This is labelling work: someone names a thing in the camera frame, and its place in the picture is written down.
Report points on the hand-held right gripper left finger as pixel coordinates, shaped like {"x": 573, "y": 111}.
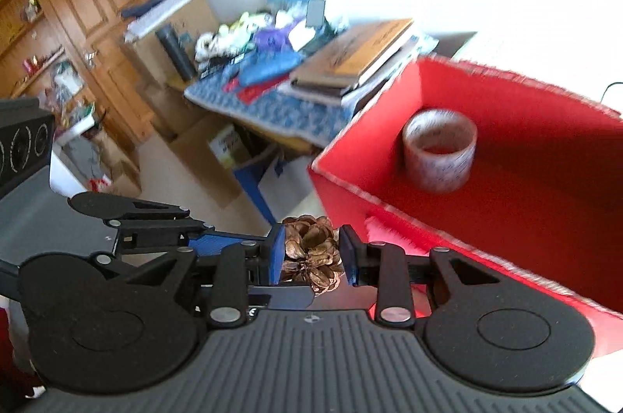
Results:
{"x": 277, "y": 254}

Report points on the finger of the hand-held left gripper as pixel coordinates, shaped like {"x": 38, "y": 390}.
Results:
{"x": 155, "y": 213}
{"x": 209, "y": 242}

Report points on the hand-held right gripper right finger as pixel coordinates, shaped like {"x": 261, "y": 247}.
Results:
{"x": 348, "y": 262}

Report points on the brown pine cone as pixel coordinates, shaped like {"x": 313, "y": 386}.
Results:
{"x": 311, "y": 247}

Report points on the clear printed tape roll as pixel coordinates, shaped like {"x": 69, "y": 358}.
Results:
{"x": 440, "y": 155}

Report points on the large red cardboard box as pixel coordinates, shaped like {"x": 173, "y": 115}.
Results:
{"x": 535, "y": 179}

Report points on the white flat box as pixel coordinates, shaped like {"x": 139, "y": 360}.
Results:
{"x": 287, "y": 189}

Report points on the open cardboard box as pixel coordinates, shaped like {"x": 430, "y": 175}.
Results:
{"x": 204, "y": 159}

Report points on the red cloth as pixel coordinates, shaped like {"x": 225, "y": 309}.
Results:
{"x": 7, "y": 345}

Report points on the blue patterned table cloth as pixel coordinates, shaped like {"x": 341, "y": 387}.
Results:
{"x": 272, "y": 111}

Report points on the red paper packets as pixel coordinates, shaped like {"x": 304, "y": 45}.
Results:
{"x": 253, "y": 90}

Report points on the black cylinder bottle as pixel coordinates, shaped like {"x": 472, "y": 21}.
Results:
{"x": 177, "y": 55}

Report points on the white plush toy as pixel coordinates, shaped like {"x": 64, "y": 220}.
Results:
{"x": 211, "y": 45}

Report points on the blue folded cloth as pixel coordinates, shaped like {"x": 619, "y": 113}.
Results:
{"x": 270, "y": 66}

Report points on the cardboard box with papers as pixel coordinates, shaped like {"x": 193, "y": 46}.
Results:
{"x": 175, "y": 13}

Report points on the wooden door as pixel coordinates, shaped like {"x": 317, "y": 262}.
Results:
{"x": 92, "y": 18}

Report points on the stack of flat brown books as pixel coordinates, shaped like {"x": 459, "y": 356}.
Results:
{"x": 355, "y": 52}

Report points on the purple tissue box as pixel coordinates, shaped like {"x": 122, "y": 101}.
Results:
{"x": 272, "y": 39}

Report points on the grey phone on stand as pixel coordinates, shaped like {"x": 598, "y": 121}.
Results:
{"x": 315, "y": 12}

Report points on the wooden wall shelf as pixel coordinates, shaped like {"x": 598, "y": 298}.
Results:
{"x": 24, "y": 52}

